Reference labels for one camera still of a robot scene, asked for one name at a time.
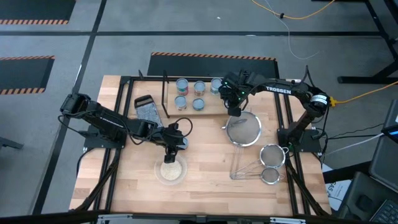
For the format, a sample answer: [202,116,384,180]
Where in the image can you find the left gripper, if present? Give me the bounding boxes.
[155,127,187,164]

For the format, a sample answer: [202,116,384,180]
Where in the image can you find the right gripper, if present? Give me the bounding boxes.
[219,72,254,118]

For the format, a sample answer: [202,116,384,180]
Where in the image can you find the white translucent bowl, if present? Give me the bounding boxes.
[154,153,188,187]

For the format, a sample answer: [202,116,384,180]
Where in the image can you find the large metal mesh strainer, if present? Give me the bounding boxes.
[221,110,263,181]

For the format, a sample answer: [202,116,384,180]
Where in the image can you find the green-rimmed white can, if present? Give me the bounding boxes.
[210,77,223,96]

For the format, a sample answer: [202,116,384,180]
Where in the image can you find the teal can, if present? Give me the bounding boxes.
[192,98,206,112]

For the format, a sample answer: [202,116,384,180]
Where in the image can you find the orange slice print can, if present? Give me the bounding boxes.
[193,80,206,97]

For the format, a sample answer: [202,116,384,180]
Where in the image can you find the orange white soup can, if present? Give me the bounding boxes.
[174,95,188,112]

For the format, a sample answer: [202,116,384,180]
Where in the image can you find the beige grains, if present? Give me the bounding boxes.
[160,161,183,181]

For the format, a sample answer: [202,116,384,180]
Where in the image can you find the black floor mat orange-striped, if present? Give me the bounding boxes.
[0,0,77,26]
[0,55,56,96]
[146,52,280,78]

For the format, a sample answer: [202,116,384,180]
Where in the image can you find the medium metal mesh strainer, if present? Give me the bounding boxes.
[230,142,290,181]

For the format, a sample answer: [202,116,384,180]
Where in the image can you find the small metal mesh strainer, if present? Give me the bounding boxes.
[230,167,285,186]

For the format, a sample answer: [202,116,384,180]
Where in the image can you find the white paper sheet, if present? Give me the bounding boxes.
[322,163,352,212]

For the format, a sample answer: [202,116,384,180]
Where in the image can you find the open laptop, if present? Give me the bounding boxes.
[381,99,398,144]

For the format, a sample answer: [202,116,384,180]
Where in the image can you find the black keyboard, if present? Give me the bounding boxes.
[369,198,398,224]

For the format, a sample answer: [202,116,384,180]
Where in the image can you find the wooden shelf with black frame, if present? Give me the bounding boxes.
[161,70,233,119]

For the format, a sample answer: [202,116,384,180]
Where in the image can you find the metal grater with black handle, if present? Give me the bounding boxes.
[133,94,165,129]

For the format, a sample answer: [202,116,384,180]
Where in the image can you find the black aluminium table frame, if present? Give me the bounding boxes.
[70,74,333,218]

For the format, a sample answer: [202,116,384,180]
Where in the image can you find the white floor cable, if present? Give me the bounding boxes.
[264,0,320,60]

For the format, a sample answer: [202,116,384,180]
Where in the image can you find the yellow cable with plug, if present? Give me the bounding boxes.
[329,80,398,105]

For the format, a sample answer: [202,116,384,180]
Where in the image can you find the yellow floor cable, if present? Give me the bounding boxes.
[251,0,336,21]

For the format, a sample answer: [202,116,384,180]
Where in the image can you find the black desk leg frame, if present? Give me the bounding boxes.
[337,0,398,85]

